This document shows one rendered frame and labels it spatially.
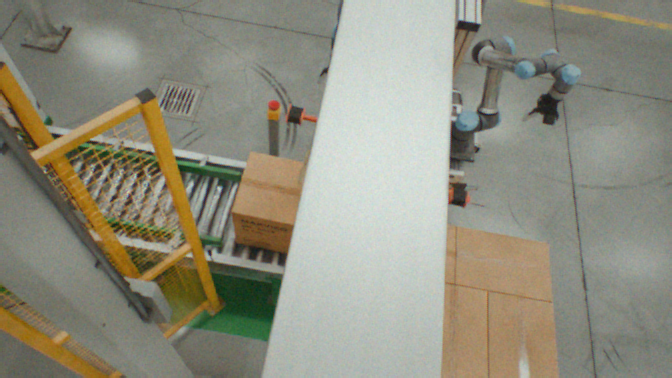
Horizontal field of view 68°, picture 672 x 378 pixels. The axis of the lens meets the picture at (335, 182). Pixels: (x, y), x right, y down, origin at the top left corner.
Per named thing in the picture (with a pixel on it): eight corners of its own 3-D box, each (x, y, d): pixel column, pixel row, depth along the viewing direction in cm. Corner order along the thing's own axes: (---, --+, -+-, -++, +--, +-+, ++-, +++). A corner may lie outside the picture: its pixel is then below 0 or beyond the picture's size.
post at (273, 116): (269, 195, 380) (267, 111, 295) (271, 187, 384) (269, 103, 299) (277, 197, 380) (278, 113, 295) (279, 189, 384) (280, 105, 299)
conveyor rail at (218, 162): (10, 140, 336) (-3, 122, 320) (14, 134, 338) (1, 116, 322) (349, 202, 338) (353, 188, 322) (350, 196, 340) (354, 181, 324)
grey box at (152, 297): (114, 313, 181) (88, 285, 156) (120, 299, 184) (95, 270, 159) (168, 323, 181) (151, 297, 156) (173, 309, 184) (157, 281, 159)
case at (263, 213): (235, 242, 299) (230, 211, 265) (253, 186, 320) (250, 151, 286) (334, 263, 299) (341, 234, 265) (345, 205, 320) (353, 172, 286)
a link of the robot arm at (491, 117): (466, 126, 289) (481, 35, 254) (488, 120, 293) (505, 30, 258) (478, 137, 280) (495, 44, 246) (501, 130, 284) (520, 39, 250)
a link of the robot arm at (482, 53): (460, 42, 253) (526, 59, 212) (479, 38, 256) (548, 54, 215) (460, 64, 258) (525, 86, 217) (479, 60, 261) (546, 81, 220)
